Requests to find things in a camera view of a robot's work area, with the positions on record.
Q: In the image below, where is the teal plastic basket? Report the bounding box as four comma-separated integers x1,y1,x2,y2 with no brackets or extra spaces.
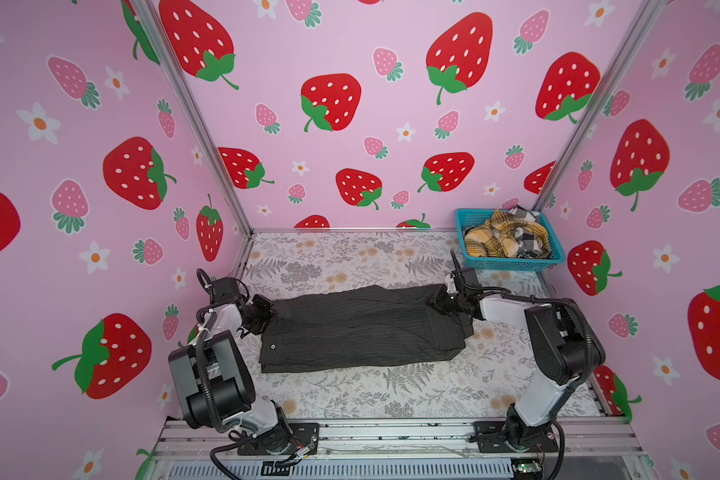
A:
454,207,565,272

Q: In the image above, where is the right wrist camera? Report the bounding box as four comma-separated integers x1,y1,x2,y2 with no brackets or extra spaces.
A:
452,267,483,296

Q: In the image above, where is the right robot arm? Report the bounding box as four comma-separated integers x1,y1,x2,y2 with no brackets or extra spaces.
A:
429,287,605,452

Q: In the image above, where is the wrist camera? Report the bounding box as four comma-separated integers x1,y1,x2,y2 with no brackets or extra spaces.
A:
452,267,483,296
208,277,250,305

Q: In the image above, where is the dark grey pinstripe shirt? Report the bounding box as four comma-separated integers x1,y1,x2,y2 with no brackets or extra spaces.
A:
259,285,474,373

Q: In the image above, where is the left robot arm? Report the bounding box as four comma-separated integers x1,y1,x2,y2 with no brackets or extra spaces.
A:
168,303,319,465

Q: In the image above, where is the yellow plaid shirt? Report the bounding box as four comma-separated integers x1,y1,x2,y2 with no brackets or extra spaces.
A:
463,207,552,260

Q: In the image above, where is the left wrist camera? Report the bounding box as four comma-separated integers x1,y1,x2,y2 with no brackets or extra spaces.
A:
208,277,250,305

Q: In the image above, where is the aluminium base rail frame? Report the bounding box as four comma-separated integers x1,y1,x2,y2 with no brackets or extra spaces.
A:
149,416,655,480

